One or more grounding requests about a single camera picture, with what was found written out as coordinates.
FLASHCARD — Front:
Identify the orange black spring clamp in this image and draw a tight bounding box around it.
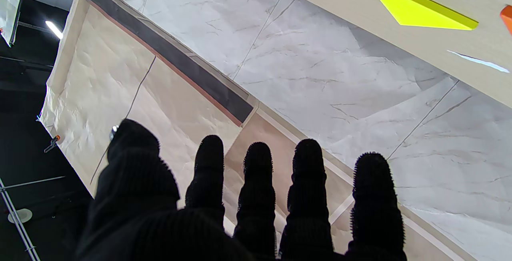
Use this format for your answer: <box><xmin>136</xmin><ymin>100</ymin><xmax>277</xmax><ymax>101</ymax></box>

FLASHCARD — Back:
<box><xmin>44</xmin><ymin>135</ymin><xmax>61</xmax><ymax>153</ymax></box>

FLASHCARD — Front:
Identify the marble print backdrop sheet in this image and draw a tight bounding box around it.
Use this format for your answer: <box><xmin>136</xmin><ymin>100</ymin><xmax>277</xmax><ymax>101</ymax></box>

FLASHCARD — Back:
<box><xmin>112</xmin><ymin>0</ymin><xmax>512</xmax><ymax>261</ymax></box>

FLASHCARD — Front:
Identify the grey metal stand pole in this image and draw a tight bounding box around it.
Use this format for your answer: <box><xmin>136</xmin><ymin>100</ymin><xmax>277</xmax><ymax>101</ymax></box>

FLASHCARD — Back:
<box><xmin>0</xmin><ymin>176</ymin><xmax>66</xmax><ymax>261</ymax></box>

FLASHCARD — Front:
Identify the white round disc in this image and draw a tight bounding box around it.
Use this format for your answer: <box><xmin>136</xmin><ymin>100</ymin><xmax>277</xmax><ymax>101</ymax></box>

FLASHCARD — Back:
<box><xmin>8</xmin><ymin>209</ymin><xmax>33</xmax><ymax>224</ymax></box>

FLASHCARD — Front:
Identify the light blue tape scrap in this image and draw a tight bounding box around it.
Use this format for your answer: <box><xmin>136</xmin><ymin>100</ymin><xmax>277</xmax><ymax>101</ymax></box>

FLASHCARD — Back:
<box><xmin>447</xmin><ymin>50</ymin><xmax>511</xmax><ymax>74</ymax></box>

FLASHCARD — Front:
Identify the yellow large tangram triangle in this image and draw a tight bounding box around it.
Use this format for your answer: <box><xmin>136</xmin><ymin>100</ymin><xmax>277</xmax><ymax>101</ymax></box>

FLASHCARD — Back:
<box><xmin>363</xmin><ymin>0</ymin><xmax>479</xmax><ymax>31</ymax></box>

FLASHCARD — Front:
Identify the white ceiling light tube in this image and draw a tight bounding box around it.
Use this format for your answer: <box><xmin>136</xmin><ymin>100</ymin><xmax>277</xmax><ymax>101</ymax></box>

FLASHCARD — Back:
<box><xmin>45</xmin><ymin>20</ymin><xmax>64</xmax><ymax>40</ymax></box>

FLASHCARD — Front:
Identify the orange tangram parallelogram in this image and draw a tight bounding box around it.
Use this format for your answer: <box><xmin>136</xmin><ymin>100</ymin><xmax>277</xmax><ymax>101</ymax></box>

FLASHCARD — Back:
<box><xmin>500</xmin><ymin>5</ymin><xmax>512</xmax><ymax>36</ymax></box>

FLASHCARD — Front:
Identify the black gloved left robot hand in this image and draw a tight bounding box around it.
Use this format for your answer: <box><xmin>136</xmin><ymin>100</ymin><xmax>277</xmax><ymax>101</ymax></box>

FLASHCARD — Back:
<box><xmin>74</xmin><ymin>118</ymin><xmax>408</xmax><ymax>261</ymax></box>

